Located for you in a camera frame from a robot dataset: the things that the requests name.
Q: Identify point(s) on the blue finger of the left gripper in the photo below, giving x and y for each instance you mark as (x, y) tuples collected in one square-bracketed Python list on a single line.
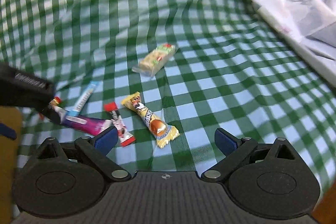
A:
[(7, 132)]

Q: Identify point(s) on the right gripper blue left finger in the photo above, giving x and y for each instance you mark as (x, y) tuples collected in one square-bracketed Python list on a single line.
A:
[(105, 141)]

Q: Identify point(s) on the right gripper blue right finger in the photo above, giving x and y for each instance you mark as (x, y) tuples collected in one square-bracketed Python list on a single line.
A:
[(226, 142)]

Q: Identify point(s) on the purple white long bar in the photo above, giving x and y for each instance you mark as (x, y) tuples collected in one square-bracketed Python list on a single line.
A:
[(92, 126)]

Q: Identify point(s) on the small red snack stick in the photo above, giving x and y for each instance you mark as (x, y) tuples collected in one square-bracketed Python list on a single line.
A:
[(125, 137)]

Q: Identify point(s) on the small red gold candy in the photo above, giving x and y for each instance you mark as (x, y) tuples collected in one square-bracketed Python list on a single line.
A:
[(55, 102)]

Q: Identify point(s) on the light blue snack stick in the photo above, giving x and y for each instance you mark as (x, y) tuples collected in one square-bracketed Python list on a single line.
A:
[(81, 101)]

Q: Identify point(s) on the yellow wafer bar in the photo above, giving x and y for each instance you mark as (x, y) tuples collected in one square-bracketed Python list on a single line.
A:
[(162, 132)]

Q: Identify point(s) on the clear nut bar packet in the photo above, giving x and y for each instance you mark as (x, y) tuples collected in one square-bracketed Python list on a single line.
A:
[(155, 60)]

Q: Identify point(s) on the open cardboard box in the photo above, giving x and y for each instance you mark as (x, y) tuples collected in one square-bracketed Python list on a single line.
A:
[(12, 118)]

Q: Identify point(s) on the green checkered cloth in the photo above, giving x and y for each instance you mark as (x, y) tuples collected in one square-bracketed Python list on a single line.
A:
[(231, 70)]

